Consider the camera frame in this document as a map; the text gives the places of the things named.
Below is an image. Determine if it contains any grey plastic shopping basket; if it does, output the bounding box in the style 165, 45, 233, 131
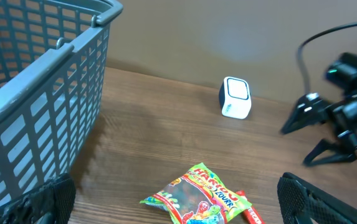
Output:
0, 0, 123, 207

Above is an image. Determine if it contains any white barcode scanner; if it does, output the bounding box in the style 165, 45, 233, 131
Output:
219, 77, 252, 119

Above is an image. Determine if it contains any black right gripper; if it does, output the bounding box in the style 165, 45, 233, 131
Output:
280, 93, 357, 167

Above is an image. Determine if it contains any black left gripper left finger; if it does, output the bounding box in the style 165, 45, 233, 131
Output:
0, 173, 76, 224

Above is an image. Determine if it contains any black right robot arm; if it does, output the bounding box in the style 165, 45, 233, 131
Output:
280, 53, 357, 167

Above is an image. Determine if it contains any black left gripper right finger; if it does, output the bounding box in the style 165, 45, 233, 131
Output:
277, 172, 357, 224

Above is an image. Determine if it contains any Haribo gummy candy bag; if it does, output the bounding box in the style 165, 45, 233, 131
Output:
141, 163, 252, 224

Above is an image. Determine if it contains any red Nescafe coffee stick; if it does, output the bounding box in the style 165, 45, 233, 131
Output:
236, 190, 265, 224

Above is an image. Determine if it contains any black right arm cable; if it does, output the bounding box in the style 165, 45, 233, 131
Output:
295, 19, 357, 96

